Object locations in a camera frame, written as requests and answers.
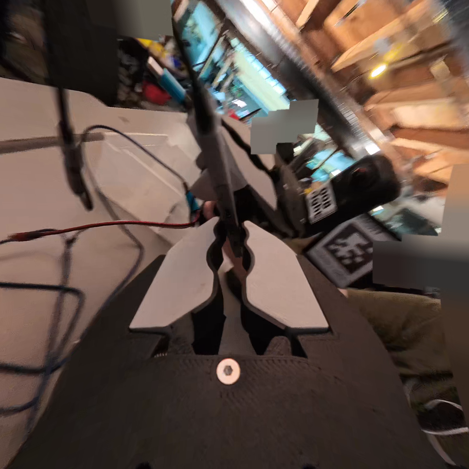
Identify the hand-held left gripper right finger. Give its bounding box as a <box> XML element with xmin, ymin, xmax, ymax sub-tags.
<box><xmin>240</xmin><ymin>221</ymin><xmax>330</xmax><ymax>330</ymax></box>

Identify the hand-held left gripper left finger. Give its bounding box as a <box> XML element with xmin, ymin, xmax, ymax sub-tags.
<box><xmin>129</xmin><ymin>217</ymin><xmax>225</xmax><ymax>330</ymax></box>

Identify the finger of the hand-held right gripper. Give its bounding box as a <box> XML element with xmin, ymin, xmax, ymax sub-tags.
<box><xmin>224</xmin><ymin>115</ymin><xmax>276</xmax><ymax>171</ymax></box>
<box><xmin>220</xmin><ymin>119</ymin><xmax>278</xmax><ymax>213</ymax></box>

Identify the grey usb hub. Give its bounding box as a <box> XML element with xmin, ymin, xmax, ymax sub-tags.
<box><xmin>194</xmin><ymin>128</ymin><xmax>244</xmax><ymax>257</ymax></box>

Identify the black hub cable with plug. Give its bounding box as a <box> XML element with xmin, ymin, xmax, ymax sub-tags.
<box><xmin>55</xmin><ymin>18</ymin><xmax>217</xmax><ymax>212</ymax></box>

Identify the blue braided usb cable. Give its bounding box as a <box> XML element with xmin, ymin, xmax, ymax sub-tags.
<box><xmin>0</xmin><ymin>125</ymin><xmax>204</xmax><ymax>418</ymax></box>

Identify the olive green cloth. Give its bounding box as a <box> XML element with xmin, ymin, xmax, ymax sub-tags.
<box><xmin>344</xmin><ymin>288</ymin><xmax>462</xmax><ymax>469</ymax></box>

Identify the dark monitor panel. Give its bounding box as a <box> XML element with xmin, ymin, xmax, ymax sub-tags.
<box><xmin>0</xmin><ymin>0</ymin><xmax>119</xmax><ymax>107</ymax></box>

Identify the thin red wire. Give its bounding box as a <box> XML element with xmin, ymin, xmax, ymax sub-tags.
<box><xmin>7</xmin><ymin>219</ymin><xmax>201</xmax><ymax>241</ymax></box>

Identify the white cable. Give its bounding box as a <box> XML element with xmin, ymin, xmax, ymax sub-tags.
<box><xmin>421</xmin><ymin>399</ymin><xmax>466</xmax><ymax>466</ymax></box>

